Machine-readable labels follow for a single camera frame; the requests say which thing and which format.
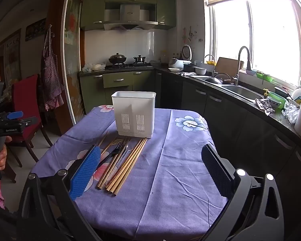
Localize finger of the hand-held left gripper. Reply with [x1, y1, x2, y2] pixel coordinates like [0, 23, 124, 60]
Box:
[5, 111, 24, 120]
[20, 116, 39, 130]

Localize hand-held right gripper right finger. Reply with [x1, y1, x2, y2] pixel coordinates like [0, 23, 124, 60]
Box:
[201, 144, 285, 241]

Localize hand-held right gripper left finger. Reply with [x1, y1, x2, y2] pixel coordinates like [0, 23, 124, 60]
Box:
[17, 144, 102, 241]

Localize black plastic fork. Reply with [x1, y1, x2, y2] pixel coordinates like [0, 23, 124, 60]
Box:
[97, 142, 124, 167]

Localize row of wooden chopsticks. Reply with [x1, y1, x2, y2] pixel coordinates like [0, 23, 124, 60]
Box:
[96, 131, 148, 196]

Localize white plastic utensil holder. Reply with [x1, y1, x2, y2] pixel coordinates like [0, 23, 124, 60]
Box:
[111, 91, 156, 139]

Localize person's left hand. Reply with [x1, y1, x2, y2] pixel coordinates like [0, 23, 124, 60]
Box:
[0, 136, 13, 172]

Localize red chair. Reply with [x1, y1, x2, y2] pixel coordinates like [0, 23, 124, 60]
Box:
[5, 74, 53, 168]

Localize purple floral tablecloth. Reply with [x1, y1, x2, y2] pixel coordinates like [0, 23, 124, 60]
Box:
[30, 105, 229, 241]

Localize pink checked apron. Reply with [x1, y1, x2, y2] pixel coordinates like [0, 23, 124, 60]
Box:
[40, 25, 65, 111]

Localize green lower cabinets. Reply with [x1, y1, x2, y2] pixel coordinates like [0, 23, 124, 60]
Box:
[79, 70, 156, 113]

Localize green cabinets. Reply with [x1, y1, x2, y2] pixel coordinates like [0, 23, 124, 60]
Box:
[80, 0, 176, 31]
[79, 70, 156, 113]

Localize glass sliding door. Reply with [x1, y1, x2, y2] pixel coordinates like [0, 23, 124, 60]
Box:
[61, 0, 87, 131]

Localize dark patterned rag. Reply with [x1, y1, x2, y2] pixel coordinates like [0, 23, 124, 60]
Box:
[255, 98, 275, 116]

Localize steel sink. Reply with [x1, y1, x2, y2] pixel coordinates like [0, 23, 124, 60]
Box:
[198, 74, 265, 101]

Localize white plastic bag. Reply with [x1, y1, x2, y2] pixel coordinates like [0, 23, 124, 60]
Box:
[82, 62, 106, 73]

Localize patterned bowl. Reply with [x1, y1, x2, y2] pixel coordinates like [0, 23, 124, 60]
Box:
[264, 96, 283, 109]

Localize dark wok in sink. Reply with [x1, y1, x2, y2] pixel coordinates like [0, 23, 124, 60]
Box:
[205, 73, 231, 84]

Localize green basin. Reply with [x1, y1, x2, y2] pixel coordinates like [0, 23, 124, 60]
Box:
[268, 92, 288, 109]

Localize wooden cutting board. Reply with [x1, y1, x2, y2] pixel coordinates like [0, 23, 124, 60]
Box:
[216, 57, 244, 79]

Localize small steel faucet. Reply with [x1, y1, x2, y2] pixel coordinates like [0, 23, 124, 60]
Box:
[204, 54, 216, 77]

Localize green plastic containers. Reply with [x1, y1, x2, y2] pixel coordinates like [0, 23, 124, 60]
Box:
[256, 71, 274, 82]

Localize tall steel faucet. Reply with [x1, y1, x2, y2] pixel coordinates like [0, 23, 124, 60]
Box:
[234, 46, 252, 86]

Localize black wok with lid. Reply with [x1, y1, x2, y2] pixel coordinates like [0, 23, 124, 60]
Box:
[108, 53, 127, 65]

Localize gas stove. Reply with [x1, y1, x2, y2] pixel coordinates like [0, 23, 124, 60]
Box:
[105, 63, 153, 70]

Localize white rice cooker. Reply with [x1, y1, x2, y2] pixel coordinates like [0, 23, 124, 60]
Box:
[169, 45, 192, 69]

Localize green upper cabinets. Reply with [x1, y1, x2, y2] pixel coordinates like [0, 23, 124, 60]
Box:
[80, 0, 176, 31]

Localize window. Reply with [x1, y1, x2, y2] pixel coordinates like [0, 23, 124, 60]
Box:
[203, 0, 301, 88]

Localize steel range hood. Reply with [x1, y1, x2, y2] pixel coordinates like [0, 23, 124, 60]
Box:
[103, 2, 158, 31]

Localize wall scroll poster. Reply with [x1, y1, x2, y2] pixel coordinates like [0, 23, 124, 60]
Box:
[4, 30, 22, 86]

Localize dark wall picture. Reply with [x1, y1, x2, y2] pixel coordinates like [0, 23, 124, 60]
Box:
[25, 18, 47, 42]

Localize wall stickers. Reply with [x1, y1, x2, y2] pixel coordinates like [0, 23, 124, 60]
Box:
[183, 26, 203, 43]

